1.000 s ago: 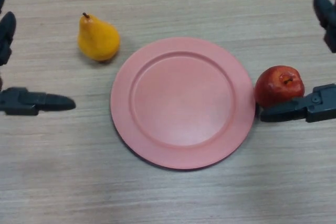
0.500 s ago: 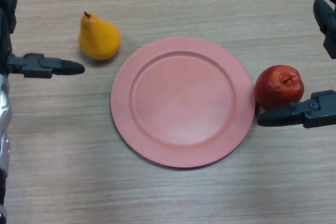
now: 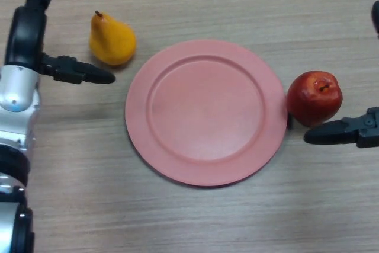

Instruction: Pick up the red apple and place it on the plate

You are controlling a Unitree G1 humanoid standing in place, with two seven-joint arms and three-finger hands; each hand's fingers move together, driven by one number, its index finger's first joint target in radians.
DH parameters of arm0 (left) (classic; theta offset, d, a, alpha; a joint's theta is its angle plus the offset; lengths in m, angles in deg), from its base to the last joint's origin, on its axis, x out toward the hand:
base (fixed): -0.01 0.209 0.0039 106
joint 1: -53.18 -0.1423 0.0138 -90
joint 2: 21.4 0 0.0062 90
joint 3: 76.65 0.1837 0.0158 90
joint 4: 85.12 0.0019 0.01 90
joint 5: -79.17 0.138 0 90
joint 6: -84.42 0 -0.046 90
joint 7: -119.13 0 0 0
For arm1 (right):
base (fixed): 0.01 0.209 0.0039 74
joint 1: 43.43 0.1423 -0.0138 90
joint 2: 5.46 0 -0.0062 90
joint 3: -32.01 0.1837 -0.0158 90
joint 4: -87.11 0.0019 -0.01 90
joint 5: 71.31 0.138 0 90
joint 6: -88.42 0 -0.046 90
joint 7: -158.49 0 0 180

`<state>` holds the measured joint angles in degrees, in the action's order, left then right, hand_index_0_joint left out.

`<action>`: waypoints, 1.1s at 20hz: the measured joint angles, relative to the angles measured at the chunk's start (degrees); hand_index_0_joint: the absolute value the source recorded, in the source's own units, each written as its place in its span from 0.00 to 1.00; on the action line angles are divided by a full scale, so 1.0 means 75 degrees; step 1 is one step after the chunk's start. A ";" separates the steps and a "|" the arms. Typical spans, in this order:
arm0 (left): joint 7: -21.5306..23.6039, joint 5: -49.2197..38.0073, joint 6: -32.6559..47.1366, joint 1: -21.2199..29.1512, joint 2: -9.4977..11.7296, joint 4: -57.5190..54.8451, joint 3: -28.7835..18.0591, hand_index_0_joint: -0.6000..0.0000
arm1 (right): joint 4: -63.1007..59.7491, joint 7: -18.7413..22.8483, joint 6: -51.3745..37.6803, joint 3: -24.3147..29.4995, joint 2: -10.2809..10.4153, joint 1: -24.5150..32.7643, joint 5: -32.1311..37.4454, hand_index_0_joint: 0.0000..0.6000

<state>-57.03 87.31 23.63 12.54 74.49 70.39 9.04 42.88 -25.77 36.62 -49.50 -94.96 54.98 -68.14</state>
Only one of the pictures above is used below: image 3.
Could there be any yellow pear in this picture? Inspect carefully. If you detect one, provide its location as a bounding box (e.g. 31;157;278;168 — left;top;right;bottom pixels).
89;10;138;66

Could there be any pink round plate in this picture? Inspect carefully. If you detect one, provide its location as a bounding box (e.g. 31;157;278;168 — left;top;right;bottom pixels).
124;38;288;188

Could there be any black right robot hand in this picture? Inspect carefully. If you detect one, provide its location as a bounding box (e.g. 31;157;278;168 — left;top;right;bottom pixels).
304;0;379;149

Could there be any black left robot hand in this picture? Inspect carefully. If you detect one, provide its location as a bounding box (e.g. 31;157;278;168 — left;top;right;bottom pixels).
5;0;116;85

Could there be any red apple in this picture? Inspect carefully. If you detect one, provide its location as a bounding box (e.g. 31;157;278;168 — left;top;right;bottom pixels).
286;70;343;127

